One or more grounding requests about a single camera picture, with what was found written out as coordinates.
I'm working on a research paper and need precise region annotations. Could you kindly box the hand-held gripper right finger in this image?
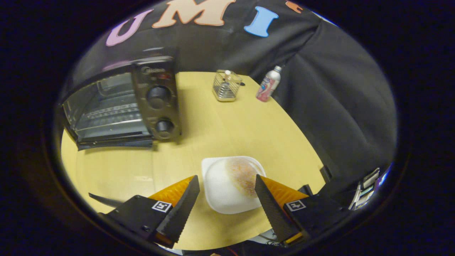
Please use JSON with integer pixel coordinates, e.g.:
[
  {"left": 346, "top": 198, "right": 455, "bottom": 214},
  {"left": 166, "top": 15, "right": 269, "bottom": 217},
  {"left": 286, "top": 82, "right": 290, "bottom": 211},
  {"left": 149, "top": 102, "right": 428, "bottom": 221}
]
[{"left": 255, "top": 174, "right": 350, "bottom": 247}]

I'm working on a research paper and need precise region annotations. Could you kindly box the small black block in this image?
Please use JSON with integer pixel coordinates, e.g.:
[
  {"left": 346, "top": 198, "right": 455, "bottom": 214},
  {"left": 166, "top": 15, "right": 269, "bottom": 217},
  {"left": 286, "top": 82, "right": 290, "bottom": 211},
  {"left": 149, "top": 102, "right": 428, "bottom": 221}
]
[{"left": 319, "top": 165, "right": 333, "bottom": 184}]

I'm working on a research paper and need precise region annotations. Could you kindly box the white square plate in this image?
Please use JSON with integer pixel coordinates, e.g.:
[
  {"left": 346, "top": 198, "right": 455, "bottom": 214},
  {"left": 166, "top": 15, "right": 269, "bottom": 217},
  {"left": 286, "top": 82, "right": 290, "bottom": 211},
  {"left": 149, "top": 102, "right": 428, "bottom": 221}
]
[{"left": 201, "top": 156, "right": 266, "bottom": 215}]

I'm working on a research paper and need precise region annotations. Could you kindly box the silver bottle with pink label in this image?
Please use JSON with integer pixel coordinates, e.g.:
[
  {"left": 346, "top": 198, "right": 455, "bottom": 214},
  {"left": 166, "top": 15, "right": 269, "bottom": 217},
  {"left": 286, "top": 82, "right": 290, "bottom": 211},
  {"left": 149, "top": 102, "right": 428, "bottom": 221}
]
[{"left": 256, "top": 65, "right": 282, "bottom": 103}]

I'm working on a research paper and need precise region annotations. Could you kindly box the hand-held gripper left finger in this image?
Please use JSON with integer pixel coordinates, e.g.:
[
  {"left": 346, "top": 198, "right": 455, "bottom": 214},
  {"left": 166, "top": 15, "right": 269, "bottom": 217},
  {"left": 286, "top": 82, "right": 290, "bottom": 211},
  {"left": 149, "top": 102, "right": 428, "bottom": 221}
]
[{"left": 98, "top": 175, "right": 200, "bottom": 249}]

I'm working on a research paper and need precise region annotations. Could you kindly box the black backdrop cloth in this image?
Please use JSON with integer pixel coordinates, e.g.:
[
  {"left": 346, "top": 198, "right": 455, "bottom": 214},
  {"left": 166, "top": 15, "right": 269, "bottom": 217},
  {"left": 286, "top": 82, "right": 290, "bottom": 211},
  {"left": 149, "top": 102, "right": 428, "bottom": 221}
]
[{"left": 69, "top": 0, "right": 397, "bottom": 199}]

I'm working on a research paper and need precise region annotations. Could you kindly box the clear ribbed container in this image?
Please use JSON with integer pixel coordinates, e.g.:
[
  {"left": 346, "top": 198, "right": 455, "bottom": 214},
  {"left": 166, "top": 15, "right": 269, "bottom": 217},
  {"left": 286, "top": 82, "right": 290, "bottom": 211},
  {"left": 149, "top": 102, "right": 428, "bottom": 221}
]
[{"left": 212, "top": 69, "right": 243, "bottom": 102}]

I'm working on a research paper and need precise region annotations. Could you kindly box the black toaster oven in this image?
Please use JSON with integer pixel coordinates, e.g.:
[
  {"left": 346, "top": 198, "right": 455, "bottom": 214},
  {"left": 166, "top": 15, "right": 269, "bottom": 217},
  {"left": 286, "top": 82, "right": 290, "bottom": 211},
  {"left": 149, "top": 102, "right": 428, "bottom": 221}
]
[{"left": 57, "top": 48, "right": 182, "bottom": 151}]

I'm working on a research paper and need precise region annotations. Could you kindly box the round brown bread bun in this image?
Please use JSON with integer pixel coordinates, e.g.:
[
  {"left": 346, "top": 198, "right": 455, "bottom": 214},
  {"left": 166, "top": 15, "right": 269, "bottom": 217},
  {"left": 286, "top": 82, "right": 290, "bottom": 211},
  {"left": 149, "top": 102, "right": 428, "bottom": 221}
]
[{"left": 226, "top": 158, "right": 262, "bottom": 199}]

